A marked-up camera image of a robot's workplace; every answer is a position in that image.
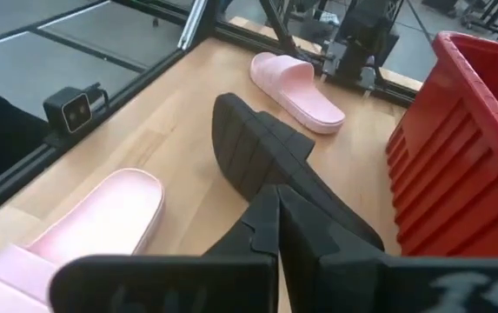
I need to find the black diagonal frame brace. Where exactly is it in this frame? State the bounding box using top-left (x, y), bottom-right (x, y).
top-left (258, 0), bottom-right (302, 57)

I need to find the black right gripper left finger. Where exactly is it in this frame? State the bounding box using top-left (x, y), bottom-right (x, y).
top-left (48, 184), bottom-right (280, 313)

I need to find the black rubber slide sandal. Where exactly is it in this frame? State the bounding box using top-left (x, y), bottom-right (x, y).
top-left (211, 92), bottom-right (385, 252)

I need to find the pink rubber slide sandal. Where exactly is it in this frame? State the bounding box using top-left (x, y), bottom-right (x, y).
top-left (249, 51), bottom-right (346, 135)
top-left (0, 168), bottom-right (166, 313)

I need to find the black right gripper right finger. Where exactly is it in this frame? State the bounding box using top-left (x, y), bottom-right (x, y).
top-left (278, 184), bottom-right (498, 313)

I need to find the small black camera box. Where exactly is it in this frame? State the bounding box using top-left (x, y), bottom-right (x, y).
top-left (43, 82), bottom-right (110, 136)

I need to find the silver aluminium profile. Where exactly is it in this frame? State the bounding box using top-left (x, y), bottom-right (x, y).
top-left (176, 0), bottom-right (209, 51)

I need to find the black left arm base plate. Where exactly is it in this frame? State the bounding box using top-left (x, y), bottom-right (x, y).
top-left (320, 41), bottom-right (382, 95)

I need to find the black wheeled cart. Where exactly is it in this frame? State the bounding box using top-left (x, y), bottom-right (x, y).
top-left (459, 0), bottom-right (498, 36)

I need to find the red plastic bin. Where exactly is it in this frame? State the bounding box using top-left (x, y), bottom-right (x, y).
top-left (385, 30), bottom-right (498, 257)

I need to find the black aluminium frame rail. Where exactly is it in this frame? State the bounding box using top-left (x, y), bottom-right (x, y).
top-left (0, 37), bottom-right (217, 230)
top-left (213, 21), bottom-right (419, 108)

